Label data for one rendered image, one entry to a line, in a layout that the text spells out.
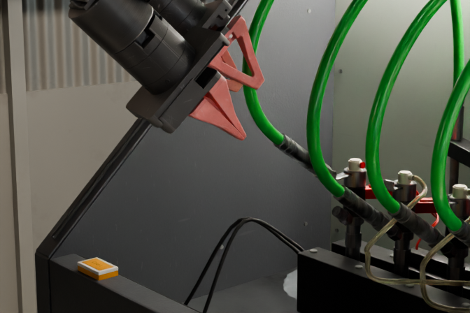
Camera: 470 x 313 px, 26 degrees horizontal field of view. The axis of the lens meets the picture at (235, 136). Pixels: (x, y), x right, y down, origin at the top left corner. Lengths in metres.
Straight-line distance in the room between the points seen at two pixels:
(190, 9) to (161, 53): 0.20
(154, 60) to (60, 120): 2.10
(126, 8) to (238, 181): 0.73
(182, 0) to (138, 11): 0.20
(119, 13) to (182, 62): 0.07
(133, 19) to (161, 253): 0.67
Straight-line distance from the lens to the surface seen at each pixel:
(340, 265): 1.26
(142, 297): 1.25
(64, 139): 3.00
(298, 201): 1.66
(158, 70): 0.90
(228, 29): 1.08
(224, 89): 0.92
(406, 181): 1.22
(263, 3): 1.13
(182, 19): 1.08
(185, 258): 1.53
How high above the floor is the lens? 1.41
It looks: 13 degrees down
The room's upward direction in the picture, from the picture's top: straight up
